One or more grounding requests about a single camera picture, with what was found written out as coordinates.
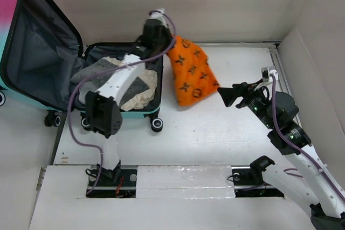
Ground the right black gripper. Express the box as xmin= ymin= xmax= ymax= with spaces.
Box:
xmin=217 ymin=78 xmax=275 ymax=129

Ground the orange patterned plush blanket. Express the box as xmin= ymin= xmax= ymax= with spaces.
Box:
xmin=168 ymin=36 xmax=219 ymax=107

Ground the grey plush blanket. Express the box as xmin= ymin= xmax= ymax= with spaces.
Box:
xmin=71 ymin=57 xmax=158 ymax=111

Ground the teal pink suitcase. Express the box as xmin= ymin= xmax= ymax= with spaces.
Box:
xmin=1 ymin=0 xmax=163 ymax=132

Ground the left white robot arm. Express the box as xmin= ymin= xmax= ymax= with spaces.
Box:
xmin=85 ymin=13 xmax=175 ymax=138

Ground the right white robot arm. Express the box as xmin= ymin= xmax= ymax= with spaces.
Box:
xmin=218 ymin=82 xmax=344 ymax=229

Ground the white foam cover plate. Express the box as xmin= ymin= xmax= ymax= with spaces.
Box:
xmin=136 ymin=165 xmax=235 ymax=199

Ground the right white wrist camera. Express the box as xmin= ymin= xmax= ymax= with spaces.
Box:
xmin=261 ymin=66 xmax=279 ymax=82

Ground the aluminium frame rail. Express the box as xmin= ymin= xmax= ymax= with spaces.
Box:
xmin=269 ymin=41 xmax=328 ymax=171

